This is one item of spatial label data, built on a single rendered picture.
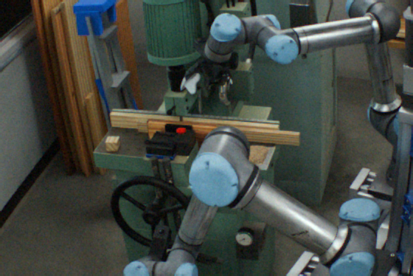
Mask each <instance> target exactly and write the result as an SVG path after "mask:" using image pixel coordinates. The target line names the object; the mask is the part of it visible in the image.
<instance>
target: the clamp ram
mask: <svg viewBox="0 0 413 276"><path fill-rule="evenodd" d="M164 128H165V132H170V133H177V129H179V128H185V129H186V130H192V125H183V124H173V123H165V125H164Z"/></svg>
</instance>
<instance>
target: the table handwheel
mask: <svg viewBox="0 0 413 276"><path fill-rule="evenodd" d="M138 184H147V185H152V186H155V187H157V188H159V189H162V190H164V191H166V192H168V193H164V201H162V200H161V201H160V200H158V199H157V197H156V199H155V201H154V202H153V203H150V204H148V205H147V206H145V205H143V204H141V203H140V202H138V201H137V200H135V199H133V198H132V197H130V196H129V195H128V194H127V193H125V192H124V191H125V190H127V189H128V188H129V187H132V186H134V185H138ZM169 194H170V195H172V196H173V197H174V198H176V199H177V200H178V201H179V203H180V204H179V205H176V206H174V207H169V208H166V209H163V208H164V206H165V204H166V202H167V200H168V199H169ZM120 196H121V197H123V198H124V199H126V200H127V201H129V202H130V203H132V204H134V205H135V206H136V207H138V208H139V209H140V210H142V211H144V212H143V214H142V219H143V221H144V222H145V223H146V224H149V225H150V226H151V229H152V239H153V234H154V232H155V229H156V228H155V227H156V225H157V224H158V223H159V222H160V220H161V219H162V217H163V215H165V214H168V213H171V212H174V211H177V210H183V209H184V210H185V212H186V210H187V207H188V204H189V203H190V200H189V199H188V198H187V197H186V196H185V195H184V194H183V193H182V192H181V191H180V190H179V189H178V188H177V187H175V186H174V185H172V184H171V183H169V182H166V181H165V180H163V179H160V178H157V177H154V176H132V177H129V178H127V179H126V180H124V181H122V182H120V183H119V184H118V185H117V186H116V187H115V188H114V190H113V192H112V196H111V212H112V215H113V217H114V219H115V221H116V222H117V223H118V225H119V226H120V227H121V229H122V230H123V231H124V232H125V233H126V234H127V235H128V236H129V237H131V238H132V239H134V240H135V241H136V242H138V243H140V244H141V245H143V246H147V247H150V245H151V242H152V240H150V239H148V238H145V237H143V236H141V235H140V234H138V233H137V232H135V231H134V230H132V229H131V228H130V227H129V226H128V224H127V223H126V222H125V220H124V218H123V217H122V214H121V212H120V208H119V198H120ZM174 243H175V241H172V242H169V244H168V247H167V249H172V247H173V244H174Z"/></svg>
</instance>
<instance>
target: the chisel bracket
mask: <svg viewBox="0 0 413 276"><path fill-rule="evenodd" d="M197 97H198V94H190V92H189V91H188V90H187V88H186V89H185V90H184V91H181V92H173V91H171V89H170V88H169V90H168V91H167V93H166V95H165V96H164V107H165V113H166V111H167V110H168V109H171V108H172V107H173V106H176V108H175V109H174V110H173V114H172V115H178V116H186V114H187V112H188V111H189V110H190V108H191V106H192V105H193V102H194V101H195V100H196V98H197Z"/></svg>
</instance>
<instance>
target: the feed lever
mask: <svg viewBox="0 0 413 276"><path fill-rule="evenodd" d="M199 1H201V2H202V3H204V4H205V6H206V9H207V11H208V13H209V17H210V18H211V21H212V23H213V22H214V21H215V17H214V14H213V11H212V9H211V7H210V4H209V0H199ZM238 63H239V56H238V53H237V52H232V55H231V57H230V59H229V64H230V69H236V68H237V67H238Z"/></svg>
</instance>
